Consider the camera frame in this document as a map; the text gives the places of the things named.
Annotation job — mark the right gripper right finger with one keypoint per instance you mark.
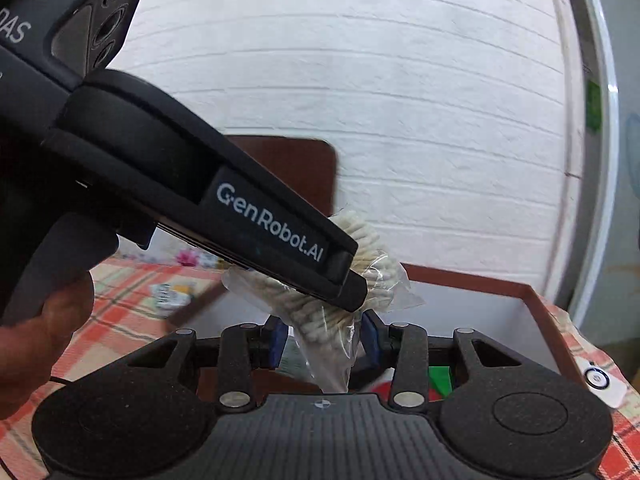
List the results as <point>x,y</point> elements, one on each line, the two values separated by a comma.
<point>404,348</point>

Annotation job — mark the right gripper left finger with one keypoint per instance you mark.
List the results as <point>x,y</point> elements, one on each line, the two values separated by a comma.
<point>244,348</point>

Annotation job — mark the person's left hand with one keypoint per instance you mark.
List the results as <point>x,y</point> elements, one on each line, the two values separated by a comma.
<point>30,349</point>

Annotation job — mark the green packet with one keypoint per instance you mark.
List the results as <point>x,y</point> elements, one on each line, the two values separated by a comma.
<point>440,383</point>

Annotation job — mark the red storage box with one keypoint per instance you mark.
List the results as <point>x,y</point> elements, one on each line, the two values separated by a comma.
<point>450,319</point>

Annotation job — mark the small medicine packet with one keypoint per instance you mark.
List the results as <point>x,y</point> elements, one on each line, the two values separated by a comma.
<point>168,298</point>

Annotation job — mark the floral pillow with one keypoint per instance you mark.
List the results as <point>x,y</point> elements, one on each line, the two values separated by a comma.
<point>169,250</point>

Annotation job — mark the red plaid bedsheet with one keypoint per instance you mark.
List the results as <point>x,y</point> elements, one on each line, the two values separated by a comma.
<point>124,318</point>

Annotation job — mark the dark brown wooden board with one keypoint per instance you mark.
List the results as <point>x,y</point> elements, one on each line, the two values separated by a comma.
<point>308,166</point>

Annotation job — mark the frosted glass sliding door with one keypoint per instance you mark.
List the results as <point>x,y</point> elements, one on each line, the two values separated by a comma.
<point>605,306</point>

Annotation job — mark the white round-button device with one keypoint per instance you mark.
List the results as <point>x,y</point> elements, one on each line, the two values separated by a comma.
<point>609,389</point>

